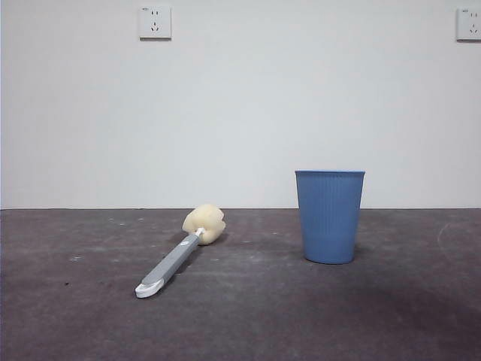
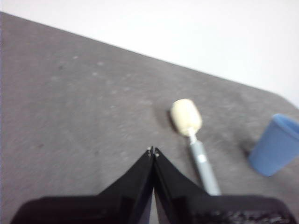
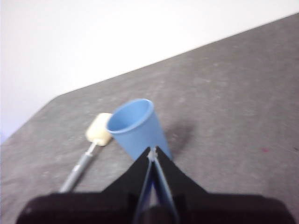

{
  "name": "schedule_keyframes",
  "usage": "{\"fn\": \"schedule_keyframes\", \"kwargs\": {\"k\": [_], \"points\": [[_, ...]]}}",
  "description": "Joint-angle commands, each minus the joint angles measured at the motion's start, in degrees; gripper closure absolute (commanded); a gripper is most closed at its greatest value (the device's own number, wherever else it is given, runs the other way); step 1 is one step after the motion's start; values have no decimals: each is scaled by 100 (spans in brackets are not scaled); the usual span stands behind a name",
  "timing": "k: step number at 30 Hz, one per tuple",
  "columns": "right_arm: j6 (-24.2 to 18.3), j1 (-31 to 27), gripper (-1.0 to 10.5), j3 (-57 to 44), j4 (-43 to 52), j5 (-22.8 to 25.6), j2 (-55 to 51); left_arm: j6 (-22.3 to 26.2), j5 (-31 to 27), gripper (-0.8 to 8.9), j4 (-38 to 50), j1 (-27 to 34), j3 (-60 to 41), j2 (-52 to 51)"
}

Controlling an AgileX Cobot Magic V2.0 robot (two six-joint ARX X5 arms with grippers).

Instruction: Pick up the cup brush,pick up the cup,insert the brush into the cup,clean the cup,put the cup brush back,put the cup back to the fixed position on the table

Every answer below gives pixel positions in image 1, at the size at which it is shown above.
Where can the blue ribbed plastic cup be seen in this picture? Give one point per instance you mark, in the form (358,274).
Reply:
(330,218)

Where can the white wall socket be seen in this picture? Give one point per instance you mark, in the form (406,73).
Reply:
(469,25)
(155,23)

